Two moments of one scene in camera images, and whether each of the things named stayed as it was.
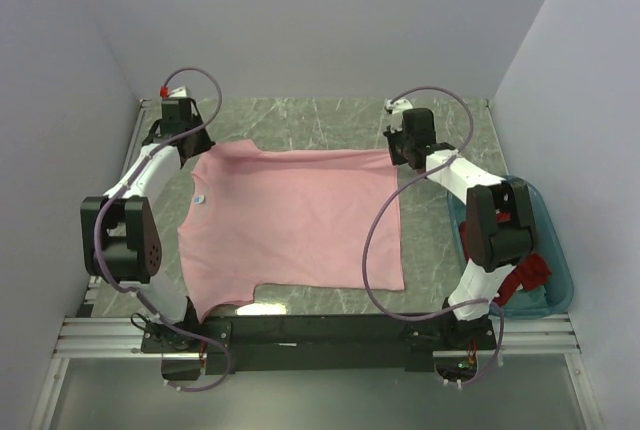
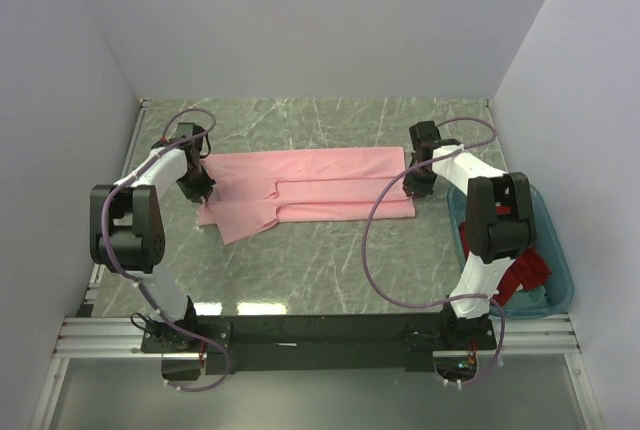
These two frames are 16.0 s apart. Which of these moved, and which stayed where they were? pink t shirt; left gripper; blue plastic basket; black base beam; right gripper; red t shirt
Moved: left gripper; right gripper; pink t shirt
Stayed: black base beam; blue plastic basket; red t shirt
